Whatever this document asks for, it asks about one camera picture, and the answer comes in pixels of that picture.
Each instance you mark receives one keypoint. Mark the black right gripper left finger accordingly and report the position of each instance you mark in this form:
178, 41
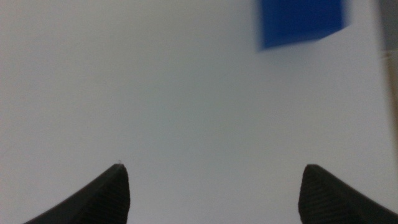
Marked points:
102, 199

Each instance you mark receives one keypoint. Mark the blue cube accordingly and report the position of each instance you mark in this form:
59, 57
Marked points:
300, 21

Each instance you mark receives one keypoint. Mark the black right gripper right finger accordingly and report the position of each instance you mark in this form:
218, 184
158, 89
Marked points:
326, 199

